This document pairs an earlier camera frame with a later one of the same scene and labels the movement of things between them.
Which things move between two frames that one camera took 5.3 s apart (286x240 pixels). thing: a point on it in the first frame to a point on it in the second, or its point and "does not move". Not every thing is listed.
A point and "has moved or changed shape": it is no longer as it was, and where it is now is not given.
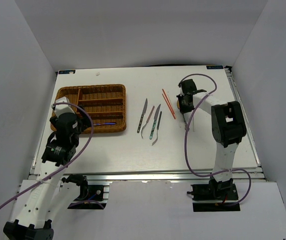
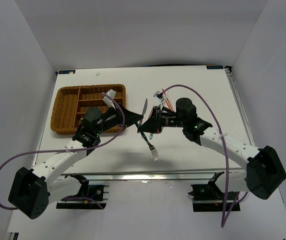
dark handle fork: (158, 129) has moved or changed shape
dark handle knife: (143, 114) does not move
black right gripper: (182, 109) to (151, 125)
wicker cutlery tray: (106, 104) does not move
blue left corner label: (63, 72) does not move
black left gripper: (84, 122) to (131, 118)
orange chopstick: (169, 104) does not move
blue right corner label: (214, 67) does not move
